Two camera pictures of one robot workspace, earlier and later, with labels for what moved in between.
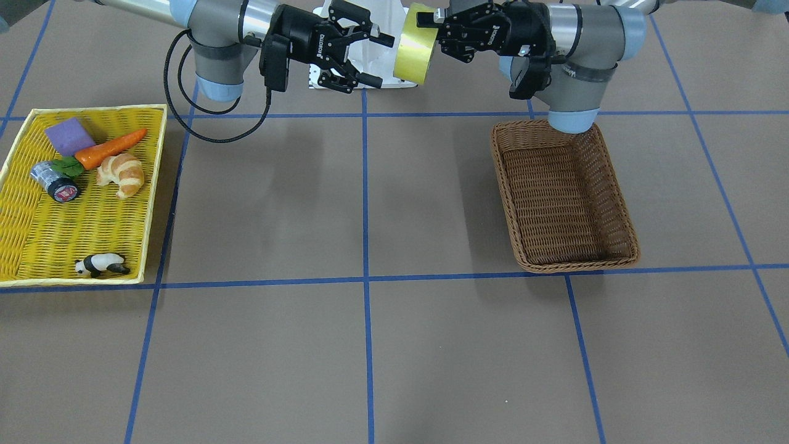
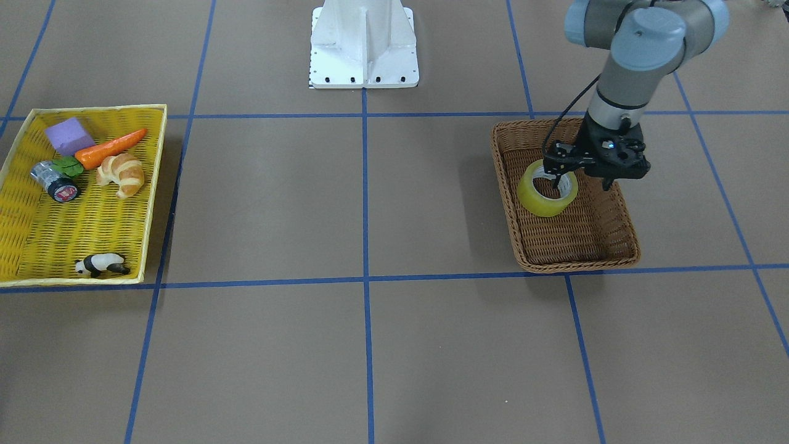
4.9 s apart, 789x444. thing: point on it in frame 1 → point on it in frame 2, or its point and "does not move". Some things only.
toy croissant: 124,169 does not move
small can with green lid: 58,187 does not move
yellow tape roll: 416,46 → 538,204
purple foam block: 68,137 does not move
